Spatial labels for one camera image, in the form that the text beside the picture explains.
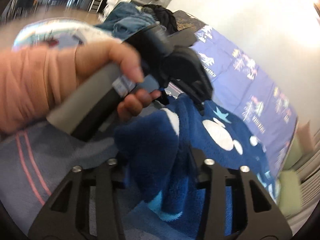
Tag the purple tree-patterned quilt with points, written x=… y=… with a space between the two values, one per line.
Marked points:
x=243 y=88

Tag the green cushion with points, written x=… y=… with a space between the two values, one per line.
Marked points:
x=290 y=197

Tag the teal blue clothing pile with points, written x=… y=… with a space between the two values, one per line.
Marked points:
x=125 y=20

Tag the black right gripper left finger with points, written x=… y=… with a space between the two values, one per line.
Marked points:
x=65 y=215

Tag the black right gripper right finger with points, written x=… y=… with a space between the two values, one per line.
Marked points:
x=254 y=213

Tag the person's left hand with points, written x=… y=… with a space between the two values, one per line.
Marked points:
x=91 y=57

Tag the black clothing item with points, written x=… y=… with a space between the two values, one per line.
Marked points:
x=162 y=15

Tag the pink sleeved left forearm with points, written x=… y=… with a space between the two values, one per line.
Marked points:
x=33 y=81

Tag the grey striped bed sheet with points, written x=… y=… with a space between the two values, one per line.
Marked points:
x=34 y=161

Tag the blue fleece star-patterned garment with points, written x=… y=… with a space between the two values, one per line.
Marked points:
x=158 y=147

